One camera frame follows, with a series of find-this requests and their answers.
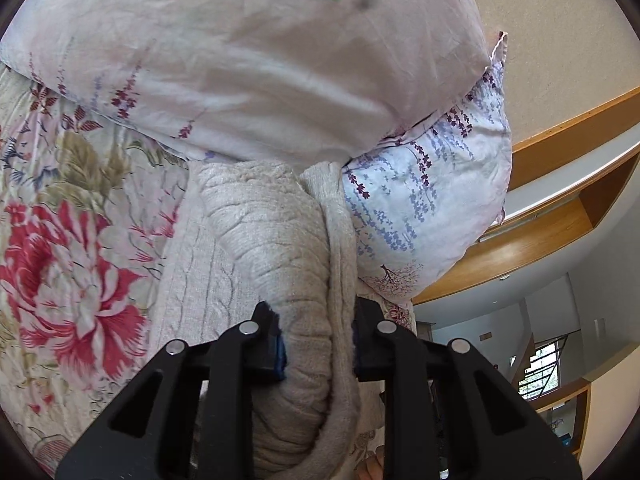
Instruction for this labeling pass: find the wooden headboard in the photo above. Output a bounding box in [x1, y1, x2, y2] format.
[412, 87, 640, 306]

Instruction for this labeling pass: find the red floral bedsheet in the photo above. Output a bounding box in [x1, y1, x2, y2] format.
[0, 65, 201, 476]

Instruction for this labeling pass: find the pink floral pillow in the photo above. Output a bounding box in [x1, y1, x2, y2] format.
[0, 0, 493, 171]

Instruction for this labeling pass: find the stair railing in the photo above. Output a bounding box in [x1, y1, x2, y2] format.
[517, 330, 582, 401]

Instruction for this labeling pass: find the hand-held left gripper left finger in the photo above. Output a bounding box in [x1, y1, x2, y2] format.
[55, 301, 289, 480]

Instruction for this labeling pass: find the blue floral pillow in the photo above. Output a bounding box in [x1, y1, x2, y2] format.
[342, 30, 513, 306]

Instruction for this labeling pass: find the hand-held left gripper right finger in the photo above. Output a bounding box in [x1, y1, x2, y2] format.
[351, 297, 583, 480]

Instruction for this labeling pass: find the beige cable knit sweater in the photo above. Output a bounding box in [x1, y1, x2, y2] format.
[150, 160, 418, 480]

